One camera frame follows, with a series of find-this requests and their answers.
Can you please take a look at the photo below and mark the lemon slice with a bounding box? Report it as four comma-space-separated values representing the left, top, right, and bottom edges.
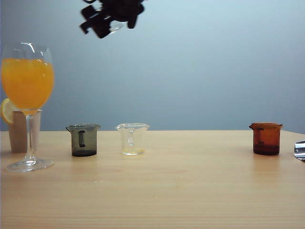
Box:
0, 98, 18, 125

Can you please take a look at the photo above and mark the wine glass with orange juice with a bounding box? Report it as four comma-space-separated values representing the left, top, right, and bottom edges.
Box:
0, 42, 55, 173

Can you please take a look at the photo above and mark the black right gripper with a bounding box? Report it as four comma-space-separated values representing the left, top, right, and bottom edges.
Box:
79, 0, 146, 39

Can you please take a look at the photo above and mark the smoky grey measuring cup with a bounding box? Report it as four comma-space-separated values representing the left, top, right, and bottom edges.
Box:
65, 123, 101, 157

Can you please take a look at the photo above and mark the shiny metal object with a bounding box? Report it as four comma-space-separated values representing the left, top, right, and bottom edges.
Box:
293, 140, 305, 162

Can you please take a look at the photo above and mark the amber measuring cup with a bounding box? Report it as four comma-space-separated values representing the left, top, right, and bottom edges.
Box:
248, 122, 284, 156

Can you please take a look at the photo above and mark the clear glass-handled measuring cup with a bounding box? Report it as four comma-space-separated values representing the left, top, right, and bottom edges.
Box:
115, 123, 150, 156

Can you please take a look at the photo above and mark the clear wooden-handled measuring cup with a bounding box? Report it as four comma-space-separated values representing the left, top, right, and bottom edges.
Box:
109, 21, 125, 33

